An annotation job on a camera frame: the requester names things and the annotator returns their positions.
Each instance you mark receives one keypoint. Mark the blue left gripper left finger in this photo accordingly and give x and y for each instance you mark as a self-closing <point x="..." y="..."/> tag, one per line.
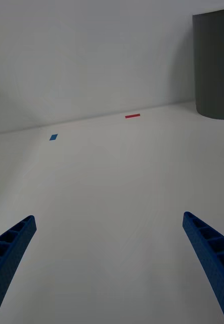
<point x="8" y="255"/>

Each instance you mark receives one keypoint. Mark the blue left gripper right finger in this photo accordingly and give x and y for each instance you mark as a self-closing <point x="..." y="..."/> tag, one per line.
<point x="213" y="255"/>

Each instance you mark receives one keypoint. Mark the grey plastic waste bin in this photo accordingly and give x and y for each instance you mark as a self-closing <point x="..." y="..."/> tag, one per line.
<point x="215" y="65"/>

